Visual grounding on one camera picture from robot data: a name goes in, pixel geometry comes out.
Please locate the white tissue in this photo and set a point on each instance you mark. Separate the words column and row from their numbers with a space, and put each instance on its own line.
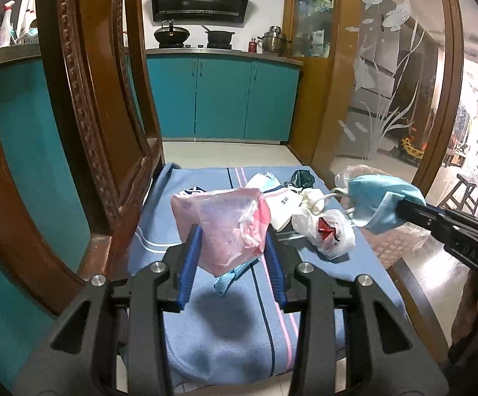
column 312, row 198

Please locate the striped blue blanket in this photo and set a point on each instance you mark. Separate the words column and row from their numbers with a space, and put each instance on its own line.
column 222, row 338

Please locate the black wok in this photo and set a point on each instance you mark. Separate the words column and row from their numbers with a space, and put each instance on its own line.
column 172, row 35

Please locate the wooden stool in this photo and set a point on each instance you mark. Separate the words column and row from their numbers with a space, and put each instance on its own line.
column 463, row 194

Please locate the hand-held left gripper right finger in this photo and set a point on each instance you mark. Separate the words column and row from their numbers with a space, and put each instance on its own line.
column 274, row 264

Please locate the steel stock pot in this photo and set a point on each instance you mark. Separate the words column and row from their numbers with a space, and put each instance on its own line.
column 274, row 41

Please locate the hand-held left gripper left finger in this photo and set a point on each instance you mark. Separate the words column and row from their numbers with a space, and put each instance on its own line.
column 191, row 255

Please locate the small clear plastic wrapper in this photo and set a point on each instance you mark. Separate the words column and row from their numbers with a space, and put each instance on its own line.
column 263, row 182

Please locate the red bottle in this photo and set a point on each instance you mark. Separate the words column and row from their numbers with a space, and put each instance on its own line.
column 254, row 46

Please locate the pink plastic bag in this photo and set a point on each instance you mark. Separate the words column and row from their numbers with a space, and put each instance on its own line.
column 222, row 222

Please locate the black cooking pot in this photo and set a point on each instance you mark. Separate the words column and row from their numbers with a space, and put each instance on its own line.
column 219, row 38

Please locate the blue face mask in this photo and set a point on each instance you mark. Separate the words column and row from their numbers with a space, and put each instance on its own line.
column 375, row 198
column 224, row 284

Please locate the white plastic bag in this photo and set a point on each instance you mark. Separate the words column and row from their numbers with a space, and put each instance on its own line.
column 342, row 237

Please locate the etched glass door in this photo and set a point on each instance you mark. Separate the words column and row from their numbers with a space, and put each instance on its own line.
column 387, row 90

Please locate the dark green wrapper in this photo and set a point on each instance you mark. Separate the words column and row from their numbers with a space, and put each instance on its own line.
column 302, row 178

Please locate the teal counter cabinet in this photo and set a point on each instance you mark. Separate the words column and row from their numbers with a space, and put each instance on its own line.
column 32, row 140

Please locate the pink plastic basket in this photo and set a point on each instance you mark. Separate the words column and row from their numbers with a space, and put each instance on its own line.
column 391, row 247

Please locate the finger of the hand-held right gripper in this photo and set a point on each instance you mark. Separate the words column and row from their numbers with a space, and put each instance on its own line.
column 418, row 214

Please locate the person's right forearm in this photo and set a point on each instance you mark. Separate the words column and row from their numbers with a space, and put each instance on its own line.
column 474, row 313

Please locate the wooden glass display cabinet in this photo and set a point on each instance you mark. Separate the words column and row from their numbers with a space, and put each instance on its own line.
column 311, row 16

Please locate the white spray bottle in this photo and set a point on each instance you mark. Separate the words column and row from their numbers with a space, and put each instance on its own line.
column 7, row 24

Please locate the dish rack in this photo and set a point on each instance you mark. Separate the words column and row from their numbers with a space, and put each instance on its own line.
column 28, row 37

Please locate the clear printed plastic wrapper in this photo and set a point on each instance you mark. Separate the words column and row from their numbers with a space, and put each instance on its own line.
column 282, row 208

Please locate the red wrapper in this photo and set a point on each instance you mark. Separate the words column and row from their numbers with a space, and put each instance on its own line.
column 327, row 227

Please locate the carved wooden chair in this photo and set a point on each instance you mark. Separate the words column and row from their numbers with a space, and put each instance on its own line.
column 133, row 49
column 94, row 140

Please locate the yellow toy truck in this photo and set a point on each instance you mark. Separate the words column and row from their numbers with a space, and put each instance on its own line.
column 412, row 148

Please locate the teal kitchen cabinet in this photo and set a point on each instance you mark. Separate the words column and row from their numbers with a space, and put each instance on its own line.
column 222, row 99

